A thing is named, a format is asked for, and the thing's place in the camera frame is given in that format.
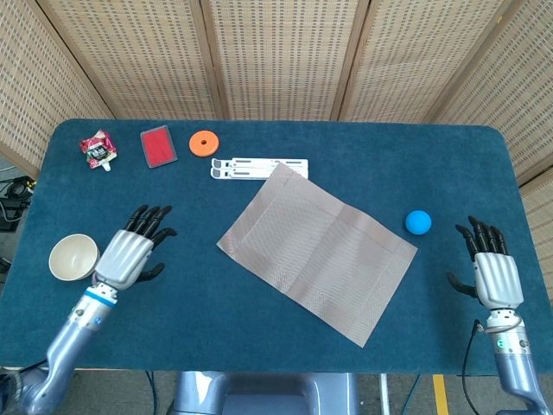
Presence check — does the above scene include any blue ball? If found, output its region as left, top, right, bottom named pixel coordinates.
left=404, top=210, right=433, bottom=237

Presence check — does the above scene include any brown woven placemat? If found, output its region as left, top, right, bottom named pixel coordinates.
left=215, top=162, right=419, bottom=348

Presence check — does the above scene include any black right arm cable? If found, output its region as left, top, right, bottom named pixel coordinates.
left=461, top=318, right=487, bottom=412

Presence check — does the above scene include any beige round bowl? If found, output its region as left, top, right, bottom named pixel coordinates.
left=48, top=233, right=102, bottom=282

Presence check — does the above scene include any woven bamboo screen panel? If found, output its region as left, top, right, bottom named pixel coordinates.
left=332, top=0, right=526, bottom=125
left=36, top=0, right=228, bottom=121
left=200, top=0, right=371, bottom=122
left=425, top=0, right=553, bottom=278
left=0, top=0, right=116, bottom=181

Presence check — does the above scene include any orange foam disc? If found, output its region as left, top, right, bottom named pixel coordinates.
left=188, top=130, right=219, bottom=157

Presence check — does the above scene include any blue carpet table cover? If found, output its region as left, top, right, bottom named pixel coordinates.
left=0, top=118, right=541, bottom=376

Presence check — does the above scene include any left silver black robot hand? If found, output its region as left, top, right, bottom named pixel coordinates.
left=92, top=204, right=179, bottom=291

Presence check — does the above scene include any black floor equipment with cables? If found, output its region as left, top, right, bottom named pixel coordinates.
left=0, top=176, right=36, bottom=233

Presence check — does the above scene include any grey-blue robot torso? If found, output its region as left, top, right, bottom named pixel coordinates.
left=170, top=371, right=362, bottom=415

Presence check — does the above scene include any white folding laptop stand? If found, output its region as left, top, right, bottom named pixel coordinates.
left=210, top=157, right=310, bottom=182

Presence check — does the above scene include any red ink pad case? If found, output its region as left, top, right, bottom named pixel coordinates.
left=139, top=124, right=179, bottom=169

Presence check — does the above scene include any red crumpled spout pouch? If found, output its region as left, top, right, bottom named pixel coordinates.
left=79, top=128, right=118, bottom=172

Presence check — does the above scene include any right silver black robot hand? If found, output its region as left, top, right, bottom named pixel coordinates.
left=444, top=215, right=526, bottom=311

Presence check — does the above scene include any white table leg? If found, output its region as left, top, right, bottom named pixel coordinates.
left=378, top=373, right=392, bottom=415

